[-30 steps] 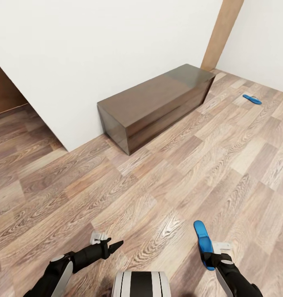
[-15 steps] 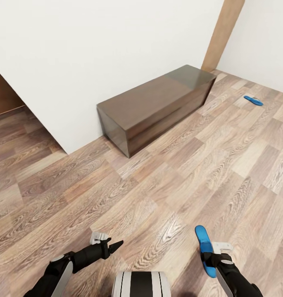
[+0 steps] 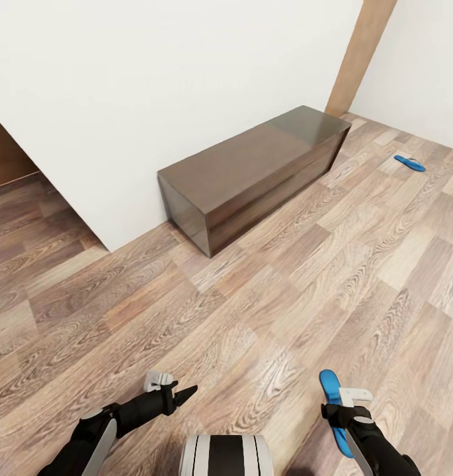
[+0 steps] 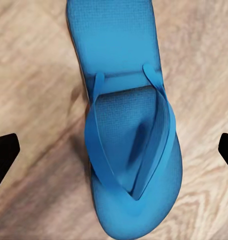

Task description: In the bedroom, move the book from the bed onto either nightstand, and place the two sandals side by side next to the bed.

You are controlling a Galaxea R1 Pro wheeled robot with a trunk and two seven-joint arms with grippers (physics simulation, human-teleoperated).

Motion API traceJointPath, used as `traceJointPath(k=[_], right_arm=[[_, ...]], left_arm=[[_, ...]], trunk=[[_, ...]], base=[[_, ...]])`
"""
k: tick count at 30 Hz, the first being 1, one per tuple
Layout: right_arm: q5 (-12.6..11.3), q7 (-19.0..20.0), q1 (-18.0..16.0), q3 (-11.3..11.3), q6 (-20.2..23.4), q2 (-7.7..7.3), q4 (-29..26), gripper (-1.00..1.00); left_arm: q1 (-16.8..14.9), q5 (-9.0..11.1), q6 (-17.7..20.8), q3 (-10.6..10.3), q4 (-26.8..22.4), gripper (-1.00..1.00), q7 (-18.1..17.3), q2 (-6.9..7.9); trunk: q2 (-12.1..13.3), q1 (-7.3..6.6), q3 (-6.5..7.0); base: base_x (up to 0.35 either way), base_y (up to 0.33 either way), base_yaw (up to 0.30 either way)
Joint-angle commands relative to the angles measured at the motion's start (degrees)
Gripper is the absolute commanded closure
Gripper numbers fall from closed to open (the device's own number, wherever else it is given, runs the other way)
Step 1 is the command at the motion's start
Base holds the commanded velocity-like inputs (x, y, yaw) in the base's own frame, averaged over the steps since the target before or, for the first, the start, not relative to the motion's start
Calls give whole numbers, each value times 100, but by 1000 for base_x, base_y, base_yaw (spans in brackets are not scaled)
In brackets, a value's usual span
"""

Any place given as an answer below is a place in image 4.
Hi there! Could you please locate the sandal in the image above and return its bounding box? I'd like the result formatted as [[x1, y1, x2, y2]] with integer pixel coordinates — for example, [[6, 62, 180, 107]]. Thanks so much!
[[66, 0, 183, 240]]

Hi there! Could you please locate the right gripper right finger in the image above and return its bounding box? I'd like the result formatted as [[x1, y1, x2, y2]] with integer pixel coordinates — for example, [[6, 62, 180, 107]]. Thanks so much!
[[218, 133, 228, 164]]

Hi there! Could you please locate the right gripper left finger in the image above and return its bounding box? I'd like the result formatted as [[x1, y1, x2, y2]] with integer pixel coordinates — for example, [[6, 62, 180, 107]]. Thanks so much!
[[0, 133, 20, 184]]

